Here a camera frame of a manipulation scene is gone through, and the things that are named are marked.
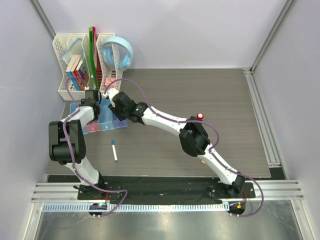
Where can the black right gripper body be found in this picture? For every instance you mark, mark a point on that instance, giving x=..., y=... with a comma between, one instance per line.
x=121, y=115

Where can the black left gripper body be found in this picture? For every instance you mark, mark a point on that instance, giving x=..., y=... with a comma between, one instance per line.
x=83, y=103

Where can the light blue end bin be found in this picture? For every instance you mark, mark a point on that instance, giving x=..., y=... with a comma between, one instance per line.
x=74, y=110

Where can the pink plastic bin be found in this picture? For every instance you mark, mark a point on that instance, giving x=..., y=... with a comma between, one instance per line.
x=91, y=127

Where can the red stamp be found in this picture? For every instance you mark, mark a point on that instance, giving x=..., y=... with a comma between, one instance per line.
x=200, y=116

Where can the purple plastic bin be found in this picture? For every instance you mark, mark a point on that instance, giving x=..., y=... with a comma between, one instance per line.
x=117, y=124

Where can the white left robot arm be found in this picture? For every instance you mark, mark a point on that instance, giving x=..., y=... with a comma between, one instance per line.
x=66, y=142

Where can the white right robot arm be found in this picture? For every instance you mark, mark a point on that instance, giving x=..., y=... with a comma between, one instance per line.
x=194, y=139

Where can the pink box in rack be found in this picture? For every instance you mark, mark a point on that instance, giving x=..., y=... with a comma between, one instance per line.
x=108, y=82

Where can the stack of books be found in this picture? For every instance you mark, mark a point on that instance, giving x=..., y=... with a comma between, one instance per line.
x=77, y=71

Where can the white file organizer rack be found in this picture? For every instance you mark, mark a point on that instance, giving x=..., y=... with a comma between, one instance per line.
x=61, y=43

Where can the blue capped white marker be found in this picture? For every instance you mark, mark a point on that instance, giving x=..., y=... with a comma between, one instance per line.
x=114, y=151

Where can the light blue headphones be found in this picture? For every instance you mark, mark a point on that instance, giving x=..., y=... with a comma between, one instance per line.
x=117, y=52

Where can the blue clear pouch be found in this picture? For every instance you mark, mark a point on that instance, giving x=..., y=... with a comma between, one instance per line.
x=74, y=49

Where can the red plastic folder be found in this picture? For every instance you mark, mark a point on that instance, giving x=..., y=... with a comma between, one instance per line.
x=98, y=70

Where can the green plastic folder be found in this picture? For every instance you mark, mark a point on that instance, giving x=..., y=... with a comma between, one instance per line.
x=92, y=54

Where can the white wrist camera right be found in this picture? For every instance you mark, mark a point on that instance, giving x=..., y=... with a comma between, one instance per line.
x=110, y=93

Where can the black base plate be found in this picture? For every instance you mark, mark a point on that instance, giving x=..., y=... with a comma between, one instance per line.
x=162, y=190

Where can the slotted cable duct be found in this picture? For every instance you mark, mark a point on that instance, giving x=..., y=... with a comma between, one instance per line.
x=97, y=207

